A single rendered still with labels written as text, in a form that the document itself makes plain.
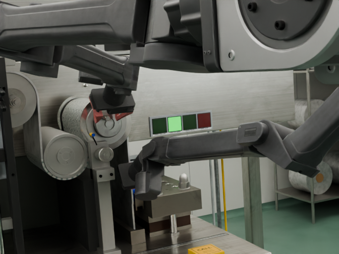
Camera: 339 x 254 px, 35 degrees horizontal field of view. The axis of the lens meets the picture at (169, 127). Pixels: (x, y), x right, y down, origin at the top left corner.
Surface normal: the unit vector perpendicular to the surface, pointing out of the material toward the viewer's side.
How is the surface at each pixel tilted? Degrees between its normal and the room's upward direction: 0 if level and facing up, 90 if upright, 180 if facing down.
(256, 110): 90
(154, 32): 76
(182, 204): 90
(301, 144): 60
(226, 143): 70
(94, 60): 99
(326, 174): 90
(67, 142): 90
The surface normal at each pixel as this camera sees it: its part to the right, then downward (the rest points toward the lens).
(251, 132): -0.80, -0.27
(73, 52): 0.95, 0.12
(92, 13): -0.68, -0.10
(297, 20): -0.84, 0.12
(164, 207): 0.43, 0.07
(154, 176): 0.59, -0.30
